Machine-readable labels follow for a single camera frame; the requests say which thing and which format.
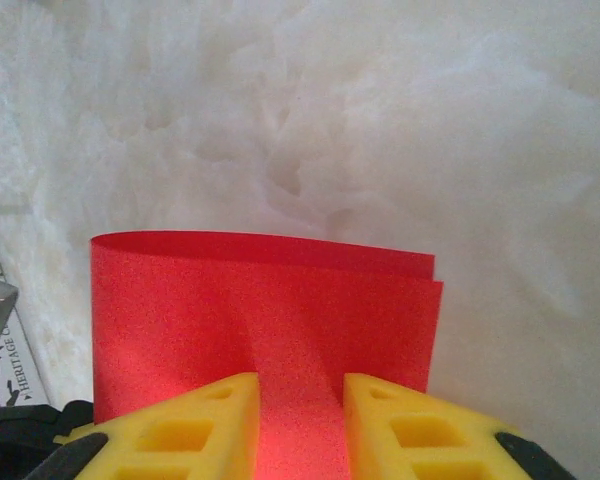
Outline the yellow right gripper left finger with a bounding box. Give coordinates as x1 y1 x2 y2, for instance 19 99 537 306
54 371 260 480

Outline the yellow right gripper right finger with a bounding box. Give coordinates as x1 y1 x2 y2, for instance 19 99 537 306
343 372 556 480

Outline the red square paper sheet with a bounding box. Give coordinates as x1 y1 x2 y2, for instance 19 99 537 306
88 230 445 480

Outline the white book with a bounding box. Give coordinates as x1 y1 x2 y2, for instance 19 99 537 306
0 214 64 406

